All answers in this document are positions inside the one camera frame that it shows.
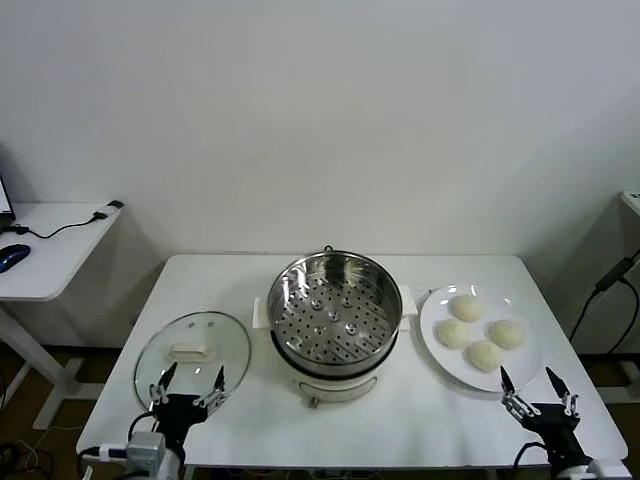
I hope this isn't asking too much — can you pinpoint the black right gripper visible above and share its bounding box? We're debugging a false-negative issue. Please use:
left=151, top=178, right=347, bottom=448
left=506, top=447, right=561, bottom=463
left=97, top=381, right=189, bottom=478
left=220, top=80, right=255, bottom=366
left=498, top=366, right=589, bottom=469

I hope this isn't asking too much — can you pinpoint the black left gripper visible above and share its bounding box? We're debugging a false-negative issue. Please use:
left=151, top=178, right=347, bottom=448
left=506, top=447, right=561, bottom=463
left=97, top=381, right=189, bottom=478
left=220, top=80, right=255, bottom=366
left=149, top=362, right=227, bottom=454

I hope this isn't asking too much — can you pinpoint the glass lid with cream handle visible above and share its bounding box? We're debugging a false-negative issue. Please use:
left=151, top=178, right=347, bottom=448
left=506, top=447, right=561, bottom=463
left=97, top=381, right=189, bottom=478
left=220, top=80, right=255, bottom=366
left=133, top=310, right=251, bottom=414

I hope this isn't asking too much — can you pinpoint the white steamed baozi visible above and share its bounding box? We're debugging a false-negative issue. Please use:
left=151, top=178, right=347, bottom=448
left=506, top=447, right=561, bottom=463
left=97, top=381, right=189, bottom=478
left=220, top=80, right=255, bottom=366
left=451, top=294, right=485, bottom=322
left=466, top=340, right=507, bottom=374
left=487, top=319, right=528, bottom=350
left=436, top=319, right=471, bottom=349

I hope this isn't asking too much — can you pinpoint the stainless steel steamer basket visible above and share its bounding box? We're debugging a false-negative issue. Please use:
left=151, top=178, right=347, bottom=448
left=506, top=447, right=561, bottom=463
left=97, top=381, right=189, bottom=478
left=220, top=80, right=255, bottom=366
left=266, top=252, right=404, bottom=376

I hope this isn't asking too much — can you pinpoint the white round plate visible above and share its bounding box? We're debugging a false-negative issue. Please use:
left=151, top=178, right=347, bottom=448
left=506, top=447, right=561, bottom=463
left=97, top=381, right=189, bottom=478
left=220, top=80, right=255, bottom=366
left=418, top=283, right=544, bottom=394

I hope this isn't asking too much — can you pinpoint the cream electric cooker pot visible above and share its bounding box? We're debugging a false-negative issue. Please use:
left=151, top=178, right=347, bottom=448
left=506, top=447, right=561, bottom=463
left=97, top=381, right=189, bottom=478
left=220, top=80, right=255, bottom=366
left=251, top=244, right=419, bottom=410

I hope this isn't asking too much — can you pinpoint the white side desk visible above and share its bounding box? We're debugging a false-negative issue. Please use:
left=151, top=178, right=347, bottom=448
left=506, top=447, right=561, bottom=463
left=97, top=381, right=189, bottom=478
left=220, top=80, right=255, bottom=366
left=0, top=201, right=126, bottom=431

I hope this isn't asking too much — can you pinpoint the blue computer mouse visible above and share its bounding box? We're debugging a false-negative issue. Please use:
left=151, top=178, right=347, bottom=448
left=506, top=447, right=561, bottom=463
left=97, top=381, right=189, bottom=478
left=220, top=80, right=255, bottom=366
left=0, top=243, right=31, bottom=274

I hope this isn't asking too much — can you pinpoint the black laptop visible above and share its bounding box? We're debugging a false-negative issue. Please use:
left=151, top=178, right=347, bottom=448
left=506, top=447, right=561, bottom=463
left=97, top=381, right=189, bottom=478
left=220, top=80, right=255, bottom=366
left=0, top=174, right=16, bottom=232

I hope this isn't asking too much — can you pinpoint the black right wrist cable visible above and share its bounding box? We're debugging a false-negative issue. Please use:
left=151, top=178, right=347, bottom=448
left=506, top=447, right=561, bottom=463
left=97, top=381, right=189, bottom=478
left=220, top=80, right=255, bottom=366
left=510, top=439, right=551, bottom=480

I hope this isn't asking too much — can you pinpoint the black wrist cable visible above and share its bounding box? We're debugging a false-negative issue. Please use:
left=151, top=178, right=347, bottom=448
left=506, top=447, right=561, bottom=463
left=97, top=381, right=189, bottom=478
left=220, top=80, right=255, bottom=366
left=510, top=439, right=551, bottom=480
left=74, top=410, right=164, bottom=480

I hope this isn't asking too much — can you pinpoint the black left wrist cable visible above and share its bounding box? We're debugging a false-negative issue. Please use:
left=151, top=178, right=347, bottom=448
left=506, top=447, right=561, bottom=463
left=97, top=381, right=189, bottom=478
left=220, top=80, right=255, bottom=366
left=74, top=410, right=164, bottom=480

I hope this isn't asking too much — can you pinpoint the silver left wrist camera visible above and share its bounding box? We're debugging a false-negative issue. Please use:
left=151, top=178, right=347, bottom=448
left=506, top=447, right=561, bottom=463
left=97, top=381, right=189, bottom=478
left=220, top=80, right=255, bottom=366
left=127, top=432, right=166, bottom=469

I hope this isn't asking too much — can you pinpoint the black hanging power cable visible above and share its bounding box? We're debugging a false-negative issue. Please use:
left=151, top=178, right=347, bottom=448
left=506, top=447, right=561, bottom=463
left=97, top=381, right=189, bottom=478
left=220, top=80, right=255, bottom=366
left=568, top=249, right=640, bottom=355

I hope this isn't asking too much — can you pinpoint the white floor cable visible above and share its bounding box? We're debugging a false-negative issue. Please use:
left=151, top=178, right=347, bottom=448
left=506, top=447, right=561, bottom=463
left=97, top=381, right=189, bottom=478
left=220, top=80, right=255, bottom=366
left=14, top=424, right=71, bottom=469

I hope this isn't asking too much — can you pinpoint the black floor cable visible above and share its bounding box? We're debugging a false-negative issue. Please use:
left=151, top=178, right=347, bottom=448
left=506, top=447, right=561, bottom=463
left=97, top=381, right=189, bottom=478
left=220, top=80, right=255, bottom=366
left=0, top=442, right=54, bottom=480

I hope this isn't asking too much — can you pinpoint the black cable with adapter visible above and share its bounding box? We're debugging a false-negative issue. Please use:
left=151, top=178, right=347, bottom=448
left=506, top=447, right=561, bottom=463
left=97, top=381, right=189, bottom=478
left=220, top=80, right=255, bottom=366
left=4, top=199, right=125, bottom=240

